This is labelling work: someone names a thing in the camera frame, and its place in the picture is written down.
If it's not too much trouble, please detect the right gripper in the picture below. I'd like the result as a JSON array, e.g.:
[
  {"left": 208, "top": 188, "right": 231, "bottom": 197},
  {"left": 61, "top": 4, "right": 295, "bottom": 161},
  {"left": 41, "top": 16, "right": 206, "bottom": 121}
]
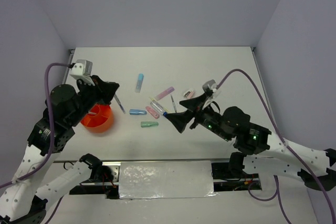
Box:
[{"left": 164, "top": 93, "right": 230, "bottom": 141}]

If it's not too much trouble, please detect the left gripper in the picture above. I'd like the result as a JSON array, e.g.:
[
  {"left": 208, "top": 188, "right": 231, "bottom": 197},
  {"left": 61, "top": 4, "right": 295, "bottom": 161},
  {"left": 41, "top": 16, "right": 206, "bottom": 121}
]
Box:
[{"left": 68, "top": 74, "right": 120, "bottom": 126}]

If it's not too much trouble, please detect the clear blue pen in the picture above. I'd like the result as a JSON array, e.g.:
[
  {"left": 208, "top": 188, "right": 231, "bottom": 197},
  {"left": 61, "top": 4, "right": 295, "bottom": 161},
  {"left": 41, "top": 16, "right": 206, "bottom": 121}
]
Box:
[
  {"left": 114, "top": 94, "right": 126, "bottom": 114},
  {"left": 170, "top": 95, "right": 177, "bottom": 113}
]

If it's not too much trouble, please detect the yellow pen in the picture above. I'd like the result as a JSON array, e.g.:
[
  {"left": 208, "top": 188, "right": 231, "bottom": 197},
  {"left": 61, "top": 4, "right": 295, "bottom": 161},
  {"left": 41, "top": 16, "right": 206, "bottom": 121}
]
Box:
[{"left": 149, "top": 97, "right": 170, "bottom": 113}]

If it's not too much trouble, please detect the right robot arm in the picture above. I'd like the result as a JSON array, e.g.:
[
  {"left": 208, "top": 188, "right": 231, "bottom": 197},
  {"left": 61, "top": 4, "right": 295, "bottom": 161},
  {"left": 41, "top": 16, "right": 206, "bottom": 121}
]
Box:
[{"left": 164, "top": 94, "right": 335, "bottom": 191}]

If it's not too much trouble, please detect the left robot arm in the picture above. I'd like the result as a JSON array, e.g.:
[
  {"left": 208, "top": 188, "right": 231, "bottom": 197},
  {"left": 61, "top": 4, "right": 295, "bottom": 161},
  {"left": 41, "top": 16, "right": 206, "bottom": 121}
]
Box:
[{"left": 1, "top": 76, "right": 119, "bottom": 223}]

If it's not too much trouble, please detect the pink purple highlighter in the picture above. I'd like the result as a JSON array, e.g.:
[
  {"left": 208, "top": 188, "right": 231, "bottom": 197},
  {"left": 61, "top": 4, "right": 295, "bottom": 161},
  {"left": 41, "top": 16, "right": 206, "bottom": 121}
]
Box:
[{"left": 154, "top": 87, "right": 175, "bottom": 101}]

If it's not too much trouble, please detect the orange round organizer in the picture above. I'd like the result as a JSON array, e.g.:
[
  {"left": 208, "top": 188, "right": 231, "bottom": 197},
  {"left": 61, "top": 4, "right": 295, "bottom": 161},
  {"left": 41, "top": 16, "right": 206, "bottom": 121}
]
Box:
[{"left": 80, "top": 104, "right": 114, "bottom": 133}]

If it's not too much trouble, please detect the clear spray bottle blue cap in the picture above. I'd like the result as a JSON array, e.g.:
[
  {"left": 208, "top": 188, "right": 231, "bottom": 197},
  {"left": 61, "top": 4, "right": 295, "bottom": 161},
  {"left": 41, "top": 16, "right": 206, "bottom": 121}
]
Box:
[{"left": 150, "top": 102, "right": 168, "bottom": 115}]

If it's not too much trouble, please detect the blue plastic case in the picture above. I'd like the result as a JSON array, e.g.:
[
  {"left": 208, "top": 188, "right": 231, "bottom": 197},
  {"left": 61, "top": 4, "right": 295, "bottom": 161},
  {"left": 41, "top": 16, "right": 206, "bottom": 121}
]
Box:
[{"left": 129, "top": 109, "right": 147, "bottom": 115}]

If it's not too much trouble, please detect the blue capped highlighter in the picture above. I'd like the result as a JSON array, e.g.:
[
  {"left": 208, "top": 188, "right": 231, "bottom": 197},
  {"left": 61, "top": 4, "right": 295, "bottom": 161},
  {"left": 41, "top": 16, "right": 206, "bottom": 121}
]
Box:
[{"left": 135, "top": 73, "right": 144, "bottom": 93}]

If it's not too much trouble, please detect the pink plastic case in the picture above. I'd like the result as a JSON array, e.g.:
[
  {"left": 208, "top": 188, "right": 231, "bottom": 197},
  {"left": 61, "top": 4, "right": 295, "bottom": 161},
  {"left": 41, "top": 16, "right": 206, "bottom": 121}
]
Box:
[{"left": 145, "top": 106, "right": 160, "bottom": 119}]

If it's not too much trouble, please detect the green plastic case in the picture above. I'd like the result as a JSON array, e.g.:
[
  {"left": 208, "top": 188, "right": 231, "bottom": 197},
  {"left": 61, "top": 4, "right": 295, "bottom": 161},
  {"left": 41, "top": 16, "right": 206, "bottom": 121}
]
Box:
[{"left": 140, "top": 121, "right": 159, "bottom": 128}]

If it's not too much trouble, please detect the foil covered panel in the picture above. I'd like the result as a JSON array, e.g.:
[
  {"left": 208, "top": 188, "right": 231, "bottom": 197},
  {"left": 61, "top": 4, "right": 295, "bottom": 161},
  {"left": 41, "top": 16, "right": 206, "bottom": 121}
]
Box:
[{"left": 119, "top": 161, "right": 216, "bottom": 199}]

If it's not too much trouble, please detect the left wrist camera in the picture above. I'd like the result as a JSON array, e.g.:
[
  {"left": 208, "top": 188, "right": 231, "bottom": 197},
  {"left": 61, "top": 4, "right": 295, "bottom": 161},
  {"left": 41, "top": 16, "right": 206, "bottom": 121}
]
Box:
[{"left": 70, "top": 59, "right": 93, "bottom": 80}]

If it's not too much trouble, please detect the metal rail base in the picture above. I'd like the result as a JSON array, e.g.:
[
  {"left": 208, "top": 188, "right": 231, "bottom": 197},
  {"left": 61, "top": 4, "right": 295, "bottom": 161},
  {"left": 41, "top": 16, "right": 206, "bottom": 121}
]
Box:
[{"left": 70, "top": 161, "right": 261, "bottom": 200}]

